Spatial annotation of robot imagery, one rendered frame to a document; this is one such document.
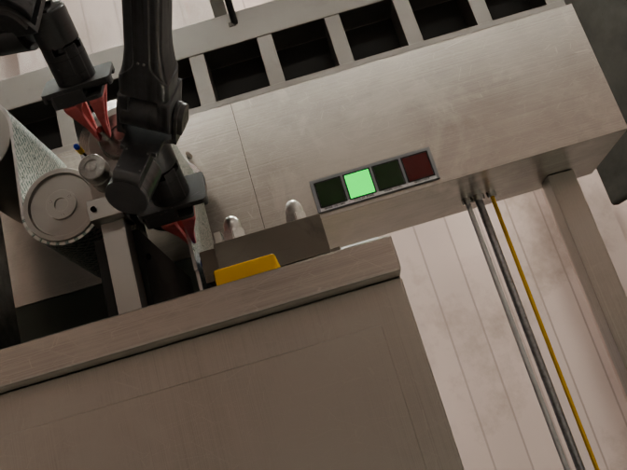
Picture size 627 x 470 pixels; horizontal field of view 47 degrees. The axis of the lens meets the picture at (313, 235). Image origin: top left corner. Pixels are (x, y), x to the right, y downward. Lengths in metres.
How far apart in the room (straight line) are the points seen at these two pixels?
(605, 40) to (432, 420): 2.87
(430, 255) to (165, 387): 3.56
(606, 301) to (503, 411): 2.64
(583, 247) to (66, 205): 1.04
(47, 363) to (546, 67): 1.15
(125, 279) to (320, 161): 0.55
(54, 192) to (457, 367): 3.24
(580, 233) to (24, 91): 1.23
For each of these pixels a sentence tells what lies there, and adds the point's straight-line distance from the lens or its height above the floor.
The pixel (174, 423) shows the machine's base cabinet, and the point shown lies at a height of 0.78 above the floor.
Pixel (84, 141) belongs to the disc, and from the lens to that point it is 1.21.
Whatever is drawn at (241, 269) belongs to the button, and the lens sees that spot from 0.79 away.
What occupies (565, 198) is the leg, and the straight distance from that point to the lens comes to 1.65.
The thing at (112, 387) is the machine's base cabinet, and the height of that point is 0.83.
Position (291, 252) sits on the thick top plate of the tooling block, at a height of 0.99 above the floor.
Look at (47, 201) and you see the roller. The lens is 1.19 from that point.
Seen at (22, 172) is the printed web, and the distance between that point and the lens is 1.25.
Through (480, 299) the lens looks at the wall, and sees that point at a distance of 4.28.
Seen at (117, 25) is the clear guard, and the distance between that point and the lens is 1.70.
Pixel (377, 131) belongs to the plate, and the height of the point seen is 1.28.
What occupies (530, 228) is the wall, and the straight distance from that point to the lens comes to 4.53.
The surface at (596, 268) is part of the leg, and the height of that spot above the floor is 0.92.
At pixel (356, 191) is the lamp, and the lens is 1.43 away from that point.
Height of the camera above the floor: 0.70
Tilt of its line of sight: 17 degrees up
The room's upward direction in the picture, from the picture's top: 16 degrees counter-clockwise
